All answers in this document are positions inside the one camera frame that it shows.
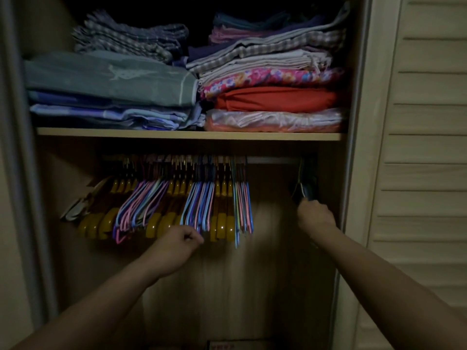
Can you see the person's left hand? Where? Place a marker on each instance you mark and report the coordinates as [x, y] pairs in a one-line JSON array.
[[169, 251]]

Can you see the person's right hand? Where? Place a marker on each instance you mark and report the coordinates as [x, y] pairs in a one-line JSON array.
[[315, 216]]

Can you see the person's left fingers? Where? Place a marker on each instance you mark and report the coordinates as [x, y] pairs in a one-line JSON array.
[[191, 236]]

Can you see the person's right fingers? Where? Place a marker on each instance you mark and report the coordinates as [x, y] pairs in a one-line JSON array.
[[305, 205]]

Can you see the person's left forearm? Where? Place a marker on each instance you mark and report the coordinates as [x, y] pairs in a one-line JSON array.
[[91, 309]]

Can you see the person's right forearm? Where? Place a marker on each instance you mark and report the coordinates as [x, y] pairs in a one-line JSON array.
[[383, 287]]

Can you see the row of yellow wooden hangers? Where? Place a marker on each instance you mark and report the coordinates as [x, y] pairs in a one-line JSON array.
[[160, 218]]

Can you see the orange fabric in clear plastic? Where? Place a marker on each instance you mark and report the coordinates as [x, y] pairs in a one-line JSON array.
[[273, 120]]

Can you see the wooden wardrobe shelf board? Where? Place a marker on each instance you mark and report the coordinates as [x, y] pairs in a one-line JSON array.
[[189, 134]]

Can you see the red orange folded fabric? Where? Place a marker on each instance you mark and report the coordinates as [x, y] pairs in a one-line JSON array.
[[277, 100]]

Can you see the white plastic hanger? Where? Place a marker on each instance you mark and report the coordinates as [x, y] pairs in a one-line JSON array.
[[82, 204]]

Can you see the cream louvered wardrobe door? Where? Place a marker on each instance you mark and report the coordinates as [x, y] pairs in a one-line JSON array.
[[419, 160]]

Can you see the pink floral folded fabric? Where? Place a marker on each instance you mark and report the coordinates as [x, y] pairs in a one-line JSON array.
[[270, 78]]

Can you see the blue purple folded bed sheet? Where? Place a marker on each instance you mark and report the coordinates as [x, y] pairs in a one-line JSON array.
[[109, 114]]

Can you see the beige checked folded sheet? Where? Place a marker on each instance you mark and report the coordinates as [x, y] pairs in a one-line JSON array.
[[277, 45]]

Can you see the grey-green folded blanket bird print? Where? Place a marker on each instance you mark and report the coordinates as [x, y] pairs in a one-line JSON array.
[[109, 78]]

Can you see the dark navy folded fabric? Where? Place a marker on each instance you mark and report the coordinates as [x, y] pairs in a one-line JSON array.
[[200, 52]]

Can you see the pink purple folded fabric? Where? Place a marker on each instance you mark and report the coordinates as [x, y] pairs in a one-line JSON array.
[[240, 32]]

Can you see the teal folded fabric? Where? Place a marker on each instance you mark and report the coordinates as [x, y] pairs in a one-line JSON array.
[[251, 21]]

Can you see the grey checked folded fabric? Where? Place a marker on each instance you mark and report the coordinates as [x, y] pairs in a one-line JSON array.
[[124, 36]]

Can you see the metal clothes rail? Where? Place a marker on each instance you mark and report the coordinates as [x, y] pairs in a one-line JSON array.
[[272, 160]]

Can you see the cream wardrobe door frame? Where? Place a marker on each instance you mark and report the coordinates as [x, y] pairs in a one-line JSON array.
[[25, 178]]

